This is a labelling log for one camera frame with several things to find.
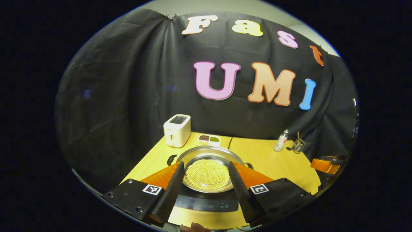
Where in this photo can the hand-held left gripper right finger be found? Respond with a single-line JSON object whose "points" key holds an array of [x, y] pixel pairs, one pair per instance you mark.
{"points": [[241, 193]]}

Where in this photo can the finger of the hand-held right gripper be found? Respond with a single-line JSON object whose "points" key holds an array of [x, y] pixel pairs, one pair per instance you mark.
{"points": [[322, 166]]}

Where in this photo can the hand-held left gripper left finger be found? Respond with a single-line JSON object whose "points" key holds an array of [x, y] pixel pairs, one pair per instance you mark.
{"points": [[172, 193]]}

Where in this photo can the black induction cooktop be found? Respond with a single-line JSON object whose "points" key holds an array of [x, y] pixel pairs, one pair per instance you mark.
{"points": [[206, 203]]}

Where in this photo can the layer of yellow beans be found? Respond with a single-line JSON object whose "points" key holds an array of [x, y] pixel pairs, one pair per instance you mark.
{"points": [[207, 174]]}

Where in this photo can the clear bottle with pink label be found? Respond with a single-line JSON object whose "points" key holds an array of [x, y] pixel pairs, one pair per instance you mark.
{"points": [[281, 141]]}

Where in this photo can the white divided dish of beans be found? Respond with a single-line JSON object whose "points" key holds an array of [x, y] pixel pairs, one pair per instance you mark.
{"points": [[209, 140]]}

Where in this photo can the white toaster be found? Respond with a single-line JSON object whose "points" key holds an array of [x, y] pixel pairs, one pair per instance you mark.
{"points": [[176, 130]]}

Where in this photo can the grey ribbed strip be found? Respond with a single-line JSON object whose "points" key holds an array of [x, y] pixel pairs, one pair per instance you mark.
{"points": [[87, 184]]}

